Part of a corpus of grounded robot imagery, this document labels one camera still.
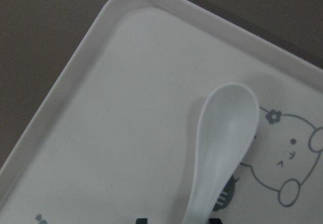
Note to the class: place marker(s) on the white plastic spoon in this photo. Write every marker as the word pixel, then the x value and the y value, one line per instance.
pixel 227 124

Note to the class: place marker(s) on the white cartoon tray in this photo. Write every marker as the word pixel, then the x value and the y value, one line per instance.
pixel 114 139

